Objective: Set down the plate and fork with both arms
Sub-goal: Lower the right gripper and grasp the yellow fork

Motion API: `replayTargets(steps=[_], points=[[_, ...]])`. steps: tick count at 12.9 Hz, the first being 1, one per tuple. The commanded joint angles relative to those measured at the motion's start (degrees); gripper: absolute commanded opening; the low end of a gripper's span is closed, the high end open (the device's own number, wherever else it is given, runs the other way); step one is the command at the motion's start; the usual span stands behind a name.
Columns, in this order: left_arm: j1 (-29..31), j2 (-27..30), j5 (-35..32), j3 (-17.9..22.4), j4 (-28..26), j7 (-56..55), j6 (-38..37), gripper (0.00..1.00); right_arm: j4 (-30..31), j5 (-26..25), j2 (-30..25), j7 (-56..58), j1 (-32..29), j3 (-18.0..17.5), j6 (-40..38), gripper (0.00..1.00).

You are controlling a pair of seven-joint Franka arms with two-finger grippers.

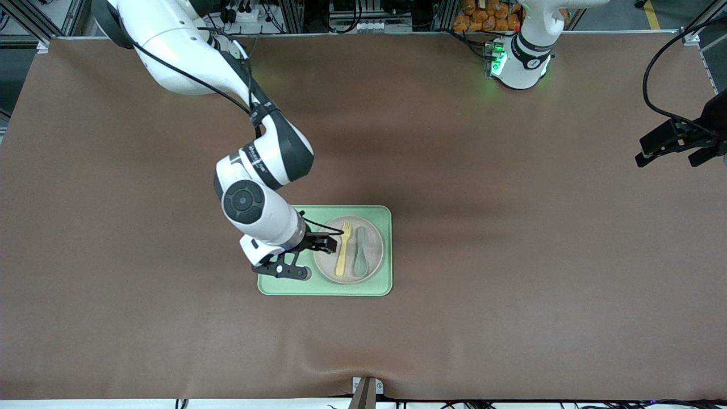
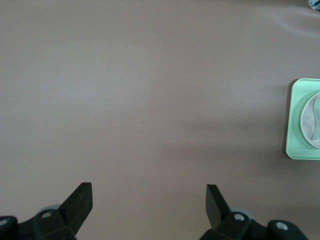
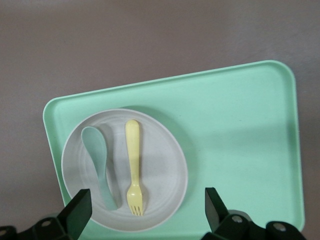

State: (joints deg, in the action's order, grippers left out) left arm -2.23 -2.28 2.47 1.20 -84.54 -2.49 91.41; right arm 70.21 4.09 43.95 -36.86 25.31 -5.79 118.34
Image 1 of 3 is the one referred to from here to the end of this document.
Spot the yellow plastic fork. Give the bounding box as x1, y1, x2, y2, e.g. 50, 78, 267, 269
335, 222, 353, 278

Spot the green plastic spoon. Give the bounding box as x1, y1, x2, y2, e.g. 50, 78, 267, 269
353, 227, 367, 277

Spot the round beige plate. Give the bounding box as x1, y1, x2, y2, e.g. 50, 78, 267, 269
313, 216, 385, 283

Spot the light green rectangular tray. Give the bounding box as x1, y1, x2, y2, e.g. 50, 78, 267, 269
257, 205, 393, 297

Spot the grey table edge clamp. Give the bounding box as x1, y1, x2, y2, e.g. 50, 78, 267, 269
352, 377, 385, 409

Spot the brown table cover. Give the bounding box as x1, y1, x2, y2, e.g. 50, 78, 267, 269
0, 31, 727, 402

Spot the pile of orange items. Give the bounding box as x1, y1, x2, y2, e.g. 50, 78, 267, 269
453, 0, 524, 32

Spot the white power strip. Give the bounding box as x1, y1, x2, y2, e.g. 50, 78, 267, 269
225, 5, 269, 24

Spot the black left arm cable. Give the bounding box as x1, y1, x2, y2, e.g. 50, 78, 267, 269
643, 12, 727, 138

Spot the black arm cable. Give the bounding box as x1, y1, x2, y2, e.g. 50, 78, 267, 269
131, 26, 346, 235
643, 12, 727, 138

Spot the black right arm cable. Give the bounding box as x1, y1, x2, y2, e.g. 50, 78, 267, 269
131, 26, 346, 235

